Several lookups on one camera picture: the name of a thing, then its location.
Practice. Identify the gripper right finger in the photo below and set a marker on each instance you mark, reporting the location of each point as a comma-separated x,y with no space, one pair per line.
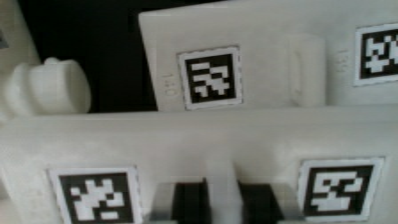
261,209

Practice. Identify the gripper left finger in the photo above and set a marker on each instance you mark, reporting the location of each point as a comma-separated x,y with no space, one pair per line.
190,203

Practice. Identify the white cabinet door panel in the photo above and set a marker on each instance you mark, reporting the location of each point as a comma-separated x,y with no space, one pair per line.
272,53
91,165

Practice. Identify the white cabinet body box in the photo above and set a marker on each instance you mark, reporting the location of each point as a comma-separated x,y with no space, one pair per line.
43,84

